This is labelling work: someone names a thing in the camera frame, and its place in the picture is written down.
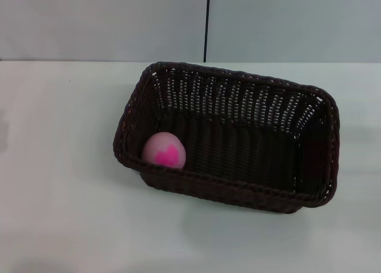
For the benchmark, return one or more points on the black woven plastic basket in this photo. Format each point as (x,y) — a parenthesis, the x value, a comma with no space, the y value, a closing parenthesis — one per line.
(238,154)

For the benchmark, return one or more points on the black vertical wall strip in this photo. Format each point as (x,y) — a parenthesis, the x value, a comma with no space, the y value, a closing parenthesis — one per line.
(206,23)

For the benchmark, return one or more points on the pink ball with magenta patch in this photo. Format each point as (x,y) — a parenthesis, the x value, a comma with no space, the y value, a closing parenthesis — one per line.
(162,151)

